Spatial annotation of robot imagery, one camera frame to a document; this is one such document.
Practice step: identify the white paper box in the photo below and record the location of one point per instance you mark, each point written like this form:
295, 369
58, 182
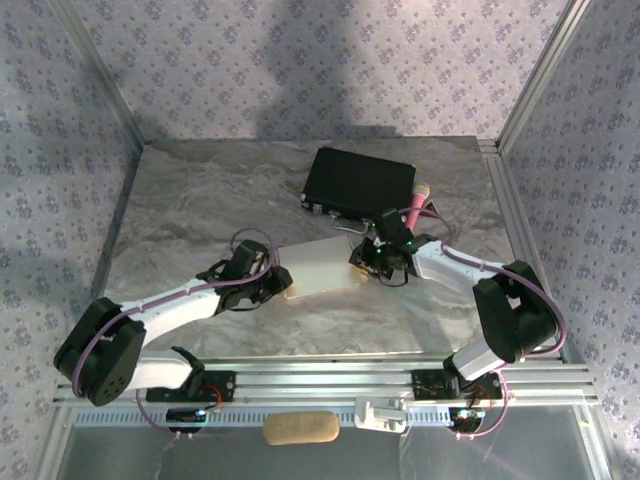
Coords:
320, 270

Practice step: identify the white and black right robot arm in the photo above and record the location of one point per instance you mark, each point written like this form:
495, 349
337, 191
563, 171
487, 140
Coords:
520, 320

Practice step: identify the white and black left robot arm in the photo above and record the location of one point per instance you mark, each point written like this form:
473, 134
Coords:
165, 310

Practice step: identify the pink toy microphone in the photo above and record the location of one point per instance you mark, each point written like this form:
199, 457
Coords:
419, 200

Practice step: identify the black red triangle token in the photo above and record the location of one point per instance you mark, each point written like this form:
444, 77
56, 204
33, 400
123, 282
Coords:
433, 208

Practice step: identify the black carrying case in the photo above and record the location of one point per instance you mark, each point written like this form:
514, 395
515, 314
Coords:
360, 182

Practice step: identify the tan oblong sponge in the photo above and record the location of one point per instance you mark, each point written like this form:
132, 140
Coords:
300, 427

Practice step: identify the small black circuit board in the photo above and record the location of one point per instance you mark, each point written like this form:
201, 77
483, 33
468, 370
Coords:
182, 416
467, 417

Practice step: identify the white plastic clamp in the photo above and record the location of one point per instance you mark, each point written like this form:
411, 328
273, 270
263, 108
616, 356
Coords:
380, 415

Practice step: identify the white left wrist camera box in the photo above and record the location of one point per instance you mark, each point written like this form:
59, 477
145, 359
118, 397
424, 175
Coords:
261, 260

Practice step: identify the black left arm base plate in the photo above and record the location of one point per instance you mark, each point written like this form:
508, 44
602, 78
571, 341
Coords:
225, 385

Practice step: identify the aluminium front frame rail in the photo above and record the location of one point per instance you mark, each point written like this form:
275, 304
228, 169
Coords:
320, 385

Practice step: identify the aluminium right side rail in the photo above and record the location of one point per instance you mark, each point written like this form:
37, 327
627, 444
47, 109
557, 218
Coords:
517, 200

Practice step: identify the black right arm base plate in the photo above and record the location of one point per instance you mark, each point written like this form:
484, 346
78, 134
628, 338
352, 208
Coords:
425, 387

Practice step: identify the aluminium left side rail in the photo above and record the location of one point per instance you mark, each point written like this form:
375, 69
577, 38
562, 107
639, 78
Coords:
117, 225

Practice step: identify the aluminium right corner post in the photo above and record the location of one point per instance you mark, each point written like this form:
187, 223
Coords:
542, 75

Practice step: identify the aluminium corner post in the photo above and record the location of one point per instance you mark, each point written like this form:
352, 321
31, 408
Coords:
100, 70
542, 75

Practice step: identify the aluminium left corner post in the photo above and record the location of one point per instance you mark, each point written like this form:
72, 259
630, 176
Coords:
100, 70

